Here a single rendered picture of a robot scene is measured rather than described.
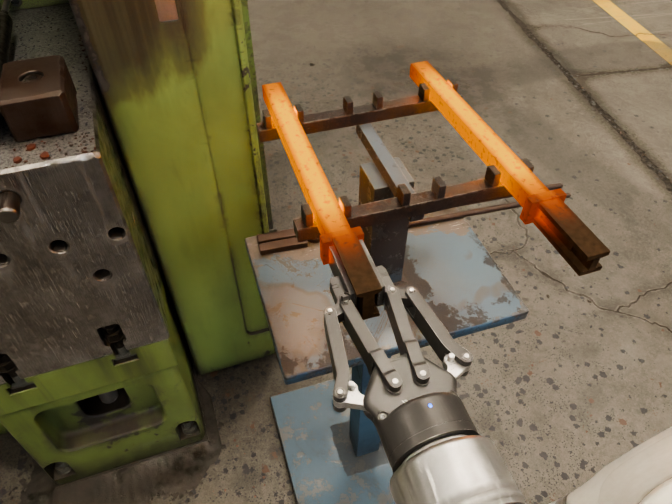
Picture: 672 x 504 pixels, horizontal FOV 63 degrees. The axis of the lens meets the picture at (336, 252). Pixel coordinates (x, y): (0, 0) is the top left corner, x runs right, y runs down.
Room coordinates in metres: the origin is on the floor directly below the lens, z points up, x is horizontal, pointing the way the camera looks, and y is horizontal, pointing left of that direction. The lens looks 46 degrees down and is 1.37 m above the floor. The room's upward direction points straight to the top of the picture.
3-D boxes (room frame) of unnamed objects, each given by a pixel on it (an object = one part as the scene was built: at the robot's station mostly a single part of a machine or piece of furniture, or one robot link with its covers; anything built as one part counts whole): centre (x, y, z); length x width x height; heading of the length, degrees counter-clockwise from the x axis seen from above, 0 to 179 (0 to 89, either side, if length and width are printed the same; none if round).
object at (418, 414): (0.22, -0.07, 0.94); 0.09 x 0.08 x 0.07; 17
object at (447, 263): (0.61, -0.07, 0.67); 0.40 x 0.30 x 0.02; 108
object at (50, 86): (0.71, 0.43, 0.95); 0.12 x 0.08 x 0.06; 20
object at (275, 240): (0.74, -0.16, 0.68); 0.60 x 0.04 x 0.01; 104
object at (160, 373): (0.82, 0.60, 0.23); 0.55 x 0.37 x 0.47; 20
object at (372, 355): (0.28, -0.03, 0.94); 0.11 x 0.01 x 0.04; 25
